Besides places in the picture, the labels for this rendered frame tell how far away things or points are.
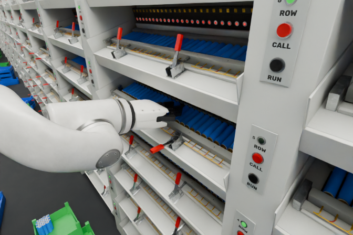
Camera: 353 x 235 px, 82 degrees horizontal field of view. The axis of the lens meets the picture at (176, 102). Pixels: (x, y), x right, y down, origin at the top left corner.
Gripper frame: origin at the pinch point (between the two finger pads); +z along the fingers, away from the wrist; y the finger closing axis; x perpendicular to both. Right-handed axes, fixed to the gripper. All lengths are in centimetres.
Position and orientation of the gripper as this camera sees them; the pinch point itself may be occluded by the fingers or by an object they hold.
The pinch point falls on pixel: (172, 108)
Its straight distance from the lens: 59.2
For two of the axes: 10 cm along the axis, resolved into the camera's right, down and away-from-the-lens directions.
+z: 7.2, -0.8, 6.9
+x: 1.6, -9.5, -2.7
